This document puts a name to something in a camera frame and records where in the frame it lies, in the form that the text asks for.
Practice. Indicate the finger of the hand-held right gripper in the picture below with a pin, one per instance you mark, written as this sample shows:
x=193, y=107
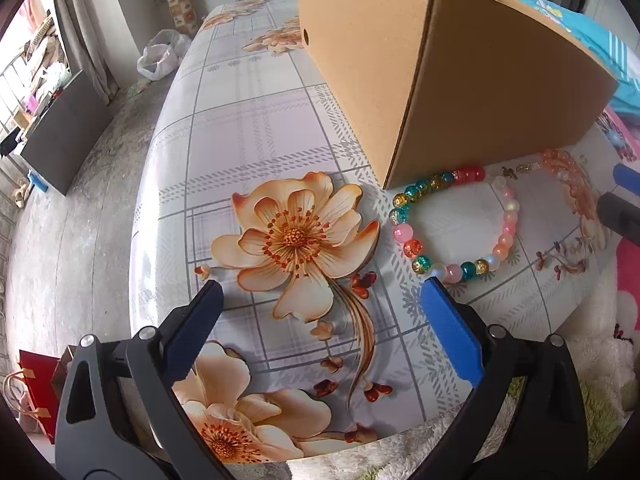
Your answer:
x=627, y=176
x=620, y=212

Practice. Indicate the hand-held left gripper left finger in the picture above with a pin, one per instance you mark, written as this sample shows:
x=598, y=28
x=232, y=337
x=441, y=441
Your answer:
x=200, y=320

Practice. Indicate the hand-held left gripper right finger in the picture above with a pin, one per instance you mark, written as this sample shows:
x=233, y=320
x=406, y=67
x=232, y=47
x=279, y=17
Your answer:
x=450, y=330

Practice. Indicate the small gold earring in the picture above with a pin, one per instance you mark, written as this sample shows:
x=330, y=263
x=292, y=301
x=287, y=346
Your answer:
x=509, y=171
x=528, y=166

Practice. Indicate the brown cardboard box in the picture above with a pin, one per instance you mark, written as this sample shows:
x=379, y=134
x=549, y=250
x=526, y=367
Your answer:
x=400, y=60

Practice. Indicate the pink floral blanket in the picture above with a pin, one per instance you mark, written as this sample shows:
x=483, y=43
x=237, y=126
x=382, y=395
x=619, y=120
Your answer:
x=627, y=260

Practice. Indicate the blue blanket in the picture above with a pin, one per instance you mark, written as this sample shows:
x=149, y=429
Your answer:
x=600, y=45

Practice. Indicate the fluffy white green blanket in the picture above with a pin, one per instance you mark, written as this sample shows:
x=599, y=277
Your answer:
x=600, y=370

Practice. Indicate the red gift bag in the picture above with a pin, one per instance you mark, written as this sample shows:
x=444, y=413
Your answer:
x=40, y=385

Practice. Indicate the floral plaid tablecloth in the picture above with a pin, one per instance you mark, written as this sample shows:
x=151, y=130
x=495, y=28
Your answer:
x=250, y=135

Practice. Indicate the small blue box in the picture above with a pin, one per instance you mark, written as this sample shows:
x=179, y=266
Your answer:
x=37, y=180

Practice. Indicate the grey cabinet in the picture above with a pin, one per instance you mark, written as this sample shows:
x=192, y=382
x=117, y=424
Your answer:
x=65, y=130

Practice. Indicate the white plastic bag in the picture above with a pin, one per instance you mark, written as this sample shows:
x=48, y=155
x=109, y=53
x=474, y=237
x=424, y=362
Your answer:
x=160, y=57

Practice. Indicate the grey curtain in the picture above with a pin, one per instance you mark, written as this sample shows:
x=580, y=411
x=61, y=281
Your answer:
x=80, y=20

